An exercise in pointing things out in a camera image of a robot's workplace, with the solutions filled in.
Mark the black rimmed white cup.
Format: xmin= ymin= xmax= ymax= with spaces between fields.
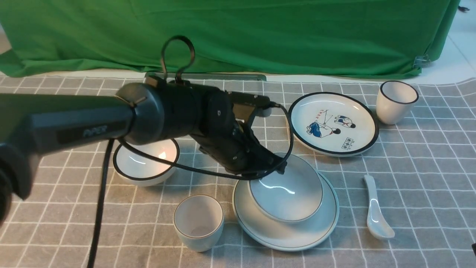
xmin=376 ymin=81 xmax=419 ymax=125

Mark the black rimmed illustrated plate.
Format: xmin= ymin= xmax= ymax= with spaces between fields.
xmin=289 ymin=92 xmax=379 ymax=157

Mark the grey checked tablecloth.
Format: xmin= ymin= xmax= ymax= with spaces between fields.
xmin=1 ymin=79 xmax=476 ymax=268

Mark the plain white ceramic spoon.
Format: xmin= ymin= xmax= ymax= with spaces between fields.
xmin=364 ymin=175 xmax=395 ymax=240

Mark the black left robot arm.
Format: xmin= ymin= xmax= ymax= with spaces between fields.
xmin=0 ymin=75 xmax=292 ymax=222

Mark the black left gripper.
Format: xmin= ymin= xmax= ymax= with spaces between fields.
xmin=199 ymin=122 xmax=287 ymax=176

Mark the large pale rimmed plate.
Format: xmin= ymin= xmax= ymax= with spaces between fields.
xmin=232 ymin=172 xmax=340 ymax=252

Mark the green backdrop cloth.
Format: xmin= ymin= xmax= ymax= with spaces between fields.
xmin=0 ymin=0 xmax=459 ymax=79

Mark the black rimmed white bowl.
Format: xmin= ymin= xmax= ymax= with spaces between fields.
xmin=113 ymin=139 xmax=180 ymax=187

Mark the pale shallow bowl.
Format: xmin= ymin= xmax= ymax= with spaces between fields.
xmin=248 ymin=154 xmax=324 ymax=223

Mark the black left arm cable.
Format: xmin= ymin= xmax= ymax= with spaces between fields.
xmin=87 ymin=35 xmax=294 ymax=268

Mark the metal backdrop clip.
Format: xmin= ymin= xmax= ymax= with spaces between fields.
xmin=412 ymin=55 xmax=432 ymax=68

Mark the pale white cup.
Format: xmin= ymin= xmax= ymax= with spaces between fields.
xmin=173 ymin=195 xmax=225 ymax=252

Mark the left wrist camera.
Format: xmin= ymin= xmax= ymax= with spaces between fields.
xmin=228 ymin=91 xmax=273 ymax=127

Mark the grey metal bar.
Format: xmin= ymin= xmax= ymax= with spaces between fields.
xmin=145 ymin=72 xmax=267 ymax=82

